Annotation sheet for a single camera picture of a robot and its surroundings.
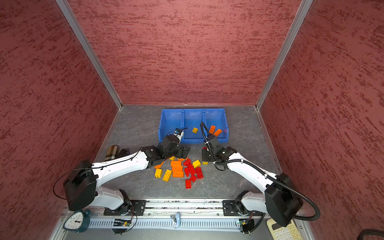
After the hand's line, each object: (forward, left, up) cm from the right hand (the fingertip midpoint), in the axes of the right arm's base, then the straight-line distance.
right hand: (203, 158), depth 84 cm
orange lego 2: (+2, +13, -6) cm, 15 cm away
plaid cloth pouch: (+7, +56, -3) cm, 57 cm away
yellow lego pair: (0, -1, -6) cm, 6 cm away
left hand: (+5, +12, +4) cm, 14 cm away
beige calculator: (-35, -33, -6) cm, 48 cm away
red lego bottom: (-12, +9, -8) cm, 17 cm away
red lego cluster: (-4, +9, -6) cm, 11 cm away
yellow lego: (-1, +4, -6) cm, 7 cm away
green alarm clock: (-28, +60, -3) cm, 66 cm away
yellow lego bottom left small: (-6, +26, -5) cm, 27 cm away
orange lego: (+22, -11, -7) cm, 26 cm away
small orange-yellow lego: (+24, +5, -6) cm, 25 cm away
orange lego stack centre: (-3, +16, -7) cm, 18 cm away
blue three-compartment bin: (+35, +23, -7) cm, 43 cm away
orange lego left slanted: (-12, +20, +20) cm, 31 cm away
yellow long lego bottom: (-6, +22, -7) cm, 24 cm away
